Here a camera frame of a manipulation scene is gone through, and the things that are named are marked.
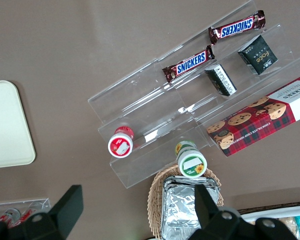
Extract red Coca-Cola bottle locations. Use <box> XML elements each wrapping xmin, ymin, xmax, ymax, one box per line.
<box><xmin>19</xmin><ymin>209</ymin><xmax>36</xmax><ymax>224</ymax></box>
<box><xmin>0</xmin><ymin>208</ymin><xmax>19</xmax><ymax>223</ymax></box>

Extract beige plastic tray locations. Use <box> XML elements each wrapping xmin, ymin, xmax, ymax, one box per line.
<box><xmin>0</xmin><ymin>80</ymin><xmax>37</xmax><ymax>169</ymax></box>

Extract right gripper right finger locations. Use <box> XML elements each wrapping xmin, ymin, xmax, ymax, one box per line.
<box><xmin>193</xmin><ymin>184</ymin><xmax>241</xmax><ymax>230</ymax></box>

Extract clear acrylic step display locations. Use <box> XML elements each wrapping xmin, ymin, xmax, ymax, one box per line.
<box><xmin>87</xmin><ymin>0</ymin><xmax>300</xmax><ymax>190</ymax></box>

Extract black box gold print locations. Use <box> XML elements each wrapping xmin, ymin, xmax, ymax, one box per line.
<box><xmin>237</xmin><ymin>34</ymin><xmax>279</xmax><ymax>76</ymax></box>

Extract red tartan Walkers cookie box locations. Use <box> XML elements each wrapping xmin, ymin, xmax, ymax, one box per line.
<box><xmin>205</xmin><ymin>75</ymin><xmax>300</xmax><ymax>158</ymax></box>

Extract green lid yogurt cup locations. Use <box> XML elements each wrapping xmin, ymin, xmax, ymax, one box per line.
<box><xmin>174</xmin><ymin>140</ymin><xmax>208</xmax><ymax>179</ymax></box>

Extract dark brown woven tray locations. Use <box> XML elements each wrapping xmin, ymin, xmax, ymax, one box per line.
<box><xmin>236</xmin><ymin>201</ymin><xmax>300</xmax><ymax>215</ymax></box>

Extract black box white label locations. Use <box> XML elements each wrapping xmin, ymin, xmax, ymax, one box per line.
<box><xmin>204</xmin><ymin>63</ymin><xmax>238</xmax><ymax>97</ymax></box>

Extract clear acrylic bottle rack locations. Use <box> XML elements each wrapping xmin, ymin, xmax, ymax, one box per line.
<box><xmin>0</xmin><ymin>197</ymin><xmax>52</xmax><ymax>224</ymax></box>

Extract red lid yogurt cup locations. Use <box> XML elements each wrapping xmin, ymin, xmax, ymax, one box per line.
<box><xmin>107</xmin><ymin>125</ymin><xmax>136</xmax><ymax>159</ymax></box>

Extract bagged rice cracker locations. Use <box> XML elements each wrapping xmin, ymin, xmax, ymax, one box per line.
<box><xmin>276</xmin><ymin>216</ymin><xmax>297</xmax><ymax>240</ymax></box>

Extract white rectangular snack tray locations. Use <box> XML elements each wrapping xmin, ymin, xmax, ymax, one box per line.
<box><xmin>239</xmin><ymin>204</ymin><xmax>300</xmax><ymax>240</ymax></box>

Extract stacked aluminium foil containers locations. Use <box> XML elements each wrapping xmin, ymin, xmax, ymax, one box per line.
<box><xmin>160</xmin><ymin>175</ymin><xmax>222</xmax><ymax>240</ymax></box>

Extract light oval wicker basket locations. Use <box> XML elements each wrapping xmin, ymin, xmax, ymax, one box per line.
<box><xmin>146</xmin><ymin>166</ymin><xmax>225</xmax><ymax>240</ymax></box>

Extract Snickers chocolate bar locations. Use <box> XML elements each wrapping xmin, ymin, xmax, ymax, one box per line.
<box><xmin>207</xmin><ymin>9</ymin><xmax>267</xmax><ymax>46</ymax></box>
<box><xmin>162</xmin><ymin>44</ymin><xmax>216</xmax><ymax>85</ymax></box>

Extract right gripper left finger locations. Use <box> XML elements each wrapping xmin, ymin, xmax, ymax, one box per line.
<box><xmin>19</xmin><ymin>184</ymin><xmax>84</xmax><ymax>240</ymax></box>

